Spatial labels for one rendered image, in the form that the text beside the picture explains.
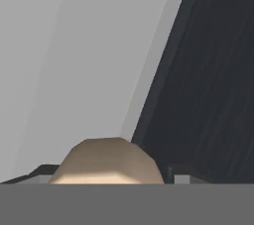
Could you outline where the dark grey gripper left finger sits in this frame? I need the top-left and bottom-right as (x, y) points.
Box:
(0, 164), (63, 185)

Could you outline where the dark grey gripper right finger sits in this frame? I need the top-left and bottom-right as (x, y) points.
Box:
(164, 162), (213, 185)

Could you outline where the black fridge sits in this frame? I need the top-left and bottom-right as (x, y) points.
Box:
(130, 0), (254, 185)

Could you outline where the beige rounded object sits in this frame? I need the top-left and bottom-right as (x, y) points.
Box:
(49, 137), (166, 185)

